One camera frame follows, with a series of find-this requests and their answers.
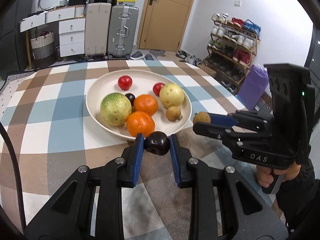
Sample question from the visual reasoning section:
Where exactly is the brown longan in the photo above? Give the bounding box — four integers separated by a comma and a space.
193, 112, 211, 124
165, 106, 182, 121

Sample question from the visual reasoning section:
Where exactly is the pale yellow guava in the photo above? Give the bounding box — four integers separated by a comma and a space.
159, 83, 184, 108

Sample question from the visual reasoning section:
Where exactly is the dark purple plum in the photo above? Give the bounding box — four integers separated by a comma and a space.
125, 93, 136, 106
144, 131, 170, 156

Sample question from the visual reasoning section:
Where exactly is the red tomato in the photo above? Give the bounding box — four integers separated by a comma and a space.
118, 75, 132, 90
152, 83, 165, 96

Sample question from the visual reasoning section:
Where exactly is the small orange mandarin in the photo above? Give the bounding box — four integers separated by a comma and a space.
133, 94, 158, 116

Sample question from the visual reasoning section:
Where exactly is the large orange mandarin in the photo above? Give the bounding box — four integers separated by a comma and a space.
126, 111, 155, 137

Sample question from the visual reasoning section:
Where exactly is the green yellow guava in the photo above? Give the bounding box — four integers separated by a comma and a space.
100, 93, 132, 126

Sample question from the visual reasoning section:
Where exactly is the red tomato front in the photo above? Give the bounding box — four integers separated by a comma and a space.
118, 75, 132, 90

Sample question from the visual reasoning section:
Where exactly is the person's right hand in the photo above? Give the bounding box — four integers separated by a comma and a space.
256, 161, 301, 188

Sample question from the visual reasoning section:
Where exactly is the purple paper bag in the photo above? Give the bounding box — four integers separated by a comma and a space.
236, 63, 269, 111

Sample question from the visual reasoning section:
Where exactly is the wooden shoe rack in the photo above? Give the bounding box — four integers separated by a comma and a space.
203, 12, 261, 95

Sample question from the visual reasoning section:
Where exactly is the checkered tablecloth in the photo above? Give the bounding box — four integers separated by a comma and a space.
1, 60, 277, 239

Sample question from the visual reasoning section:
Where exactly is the wooden door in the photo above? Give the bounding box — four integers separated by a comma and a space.
137, 0, 194, 51

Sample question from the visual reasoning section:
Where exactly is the silver grey suitcase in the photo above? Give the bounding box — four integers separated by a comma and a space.
107, 5, 139, 60

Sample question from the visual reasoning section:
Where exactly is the beige suitcase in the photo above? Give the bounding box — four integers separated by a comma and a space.
85, 3, 112, 56

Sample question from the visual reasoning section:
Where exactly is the woven laundry basket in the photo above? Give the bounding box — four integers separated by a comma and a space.
30, 31, 56, 69

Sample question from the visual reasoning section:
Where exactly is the white drawer cabinet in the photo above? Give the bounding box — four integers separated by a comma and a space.
20, 5, 86, 57

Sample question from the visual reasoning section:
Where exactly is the black cable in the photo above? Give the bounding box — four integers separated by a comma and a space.
0, 122, 27, 233

